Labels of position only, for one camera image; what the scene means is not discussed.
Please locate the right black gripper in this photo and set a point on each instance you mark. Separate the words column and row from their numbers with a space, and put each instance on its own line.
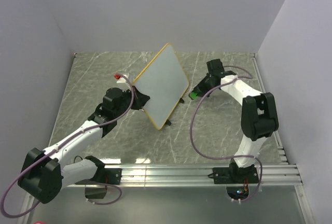
column 199, row 87

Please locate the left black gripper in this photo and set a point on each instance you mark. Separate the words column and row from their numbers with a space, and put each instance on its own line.
column 141, row 100

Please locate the green whiteboard eraser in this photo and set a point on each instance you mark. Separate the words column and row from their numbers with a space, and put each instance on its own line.
column 194, row 95

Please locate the yellow-framed whiteboard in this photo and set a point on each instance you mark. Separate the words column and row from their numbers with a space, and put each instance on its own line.
column 165, row 82

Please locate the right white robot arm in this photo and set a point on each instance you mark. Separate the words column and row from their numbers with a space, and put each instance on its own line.
column 259, row 120

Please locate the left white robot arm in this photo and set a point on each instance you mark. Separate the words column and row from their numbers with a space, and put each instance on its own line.
column 46, row 172

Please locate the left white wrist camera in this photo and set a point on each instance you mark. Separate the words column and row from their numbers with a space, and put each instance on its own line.
column 123, row 78

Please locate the aluminium front rail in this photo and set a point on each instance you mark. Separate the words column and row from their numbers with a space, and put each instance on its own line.
column 196, row 175

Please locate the aluminium rail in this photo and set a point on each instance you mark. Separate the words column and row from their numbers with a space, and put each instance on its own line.
column 196, row 175
column 268, row 106

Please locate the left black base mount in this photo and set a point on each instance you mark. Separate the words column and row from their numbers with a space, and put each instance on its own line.
column 109, row 176

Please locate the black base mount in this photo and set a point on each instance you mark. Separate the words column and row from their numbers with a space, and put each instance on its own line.
column 109, row 176
column 234, row 175

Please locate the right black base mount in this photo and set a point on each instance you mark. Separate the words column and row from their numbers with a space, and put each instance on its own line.
column 234, row 175

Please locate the aluminium right side rail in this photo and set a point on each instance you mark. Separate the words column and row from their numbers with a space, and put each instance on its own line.
column 268, row 106

